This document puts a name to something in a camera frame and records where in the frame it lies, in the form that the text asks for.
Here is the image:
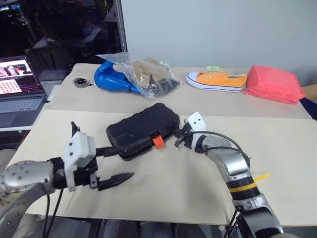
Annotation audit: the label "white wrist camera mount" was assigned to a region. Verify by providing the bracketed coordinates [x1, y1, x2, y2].
[184, 112, 208, 152]
[64, 131, 97, 193]

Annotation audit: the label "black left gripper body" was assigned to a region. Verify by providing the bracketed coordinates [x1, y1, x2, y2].
[74, 158, 100, 190]

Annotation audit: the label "dark blue chair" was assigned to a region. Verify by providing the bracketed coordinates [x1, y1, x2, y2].
[298, 97, 317, 120]

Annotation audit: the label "pink fabric bag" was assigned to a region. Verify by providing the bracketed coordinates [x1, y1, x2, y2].
[245, 64, 306, 105]

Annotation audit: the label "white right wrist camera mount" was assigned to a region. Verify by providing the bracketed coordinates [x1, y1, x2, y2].
[184, 112, 208, 152]

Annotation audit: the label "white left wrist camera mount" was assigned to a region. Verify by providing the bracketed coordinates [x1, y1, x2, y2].
[64, 131, 97, 193]

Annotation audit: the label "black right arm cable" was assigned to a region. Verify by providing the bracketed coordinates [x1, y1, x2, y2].
[184, 130, 252, 165]

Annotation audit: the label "orange canvas sneaker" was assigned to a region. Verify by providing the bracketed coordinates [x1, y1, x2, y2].
[185, 70, 248, 93]

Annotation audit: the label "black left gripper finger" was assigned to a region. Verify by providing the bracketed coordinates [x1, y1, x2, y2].
[95, 146, 122, 157]
[98, 173, 135, 191]

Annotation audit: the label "black parts in bag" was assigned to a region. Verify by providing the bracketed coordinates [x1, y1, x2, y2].
[150, 78, 181, 97]

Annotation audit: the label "clear plastic bag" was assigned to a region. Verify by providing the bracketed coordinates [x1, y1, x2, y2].
[96, 52, 181, 100]

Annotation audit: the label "metal window post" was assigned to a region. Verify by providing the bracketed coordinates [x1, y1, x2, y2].
[113, 0, 128, 54]

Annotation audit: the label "black hard case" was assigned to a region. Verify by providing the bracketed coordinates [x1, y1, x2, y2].
[106, 102, 181, 163]

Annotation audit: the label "dark rounded shape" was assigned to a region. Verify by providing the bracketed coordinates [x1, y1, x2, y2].
[104, 220, 140, 238]

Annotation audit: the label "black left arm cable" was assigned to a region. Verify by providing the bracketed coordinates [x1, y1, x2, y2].
[41, 187, 64, 238]

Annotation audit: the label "brown cardboard carton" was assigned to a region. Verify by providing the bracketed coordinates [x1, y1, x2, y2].
[302, 84, 317, 102]

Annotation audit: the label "yellow cable tie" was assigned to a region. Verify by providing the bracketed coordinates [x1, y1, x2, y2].
[228, 174, 271, 193]

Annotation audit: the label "brown cardboard box in bag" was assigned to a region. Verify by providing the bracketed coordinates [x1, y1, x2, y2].
[133, 58, 171, 88]

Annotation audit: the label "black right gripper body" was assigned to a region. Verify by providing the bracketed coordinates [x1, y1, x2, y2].
[174, 121, 194, 149]

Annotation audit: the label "white laptop stand table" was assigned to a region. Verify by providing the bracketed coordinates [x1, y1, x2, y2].
[0, 124, 32, 132]

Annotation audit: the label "open laptop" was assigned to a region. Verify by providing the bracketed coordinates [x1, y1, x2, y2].
[0, 55, 48, 131]

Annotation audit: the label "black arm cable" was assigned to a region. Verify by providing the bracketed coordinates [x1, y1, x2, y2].
[41, 187, 64, 238]
[184, 130, 252, 165]

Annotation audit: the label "blue plastic bag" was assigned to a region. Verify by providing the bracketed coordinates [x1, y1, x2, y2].
[94, 60, 142, 96]

